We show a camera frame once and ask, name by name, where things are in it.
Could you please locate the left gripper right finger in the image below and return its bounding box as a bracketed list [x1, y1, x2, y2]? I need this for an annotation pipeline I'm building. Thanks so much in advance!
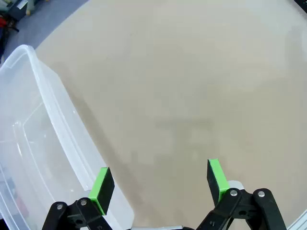
[196, 158, 287, 230]

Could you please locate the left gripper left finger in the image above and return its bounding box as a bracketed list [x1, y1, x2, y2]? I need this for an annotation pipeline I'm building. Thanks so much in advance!
[42, 167, 115, 230]

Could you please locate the clear plastic storage box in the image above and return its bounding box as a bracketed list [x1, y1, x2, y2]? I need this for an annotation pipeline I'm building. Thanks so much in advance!
[0, 44, 135, 230]

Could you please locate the dark blue container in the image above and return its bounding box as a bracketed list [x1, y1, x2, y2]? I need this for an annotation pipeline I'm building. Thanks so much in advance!
[8, 0, 32, 17]

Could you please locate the aluminium frame rail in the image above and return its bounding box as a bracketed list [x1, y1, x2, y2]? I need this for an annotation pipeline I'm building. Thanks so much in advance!
[286, 210, 307, 230]

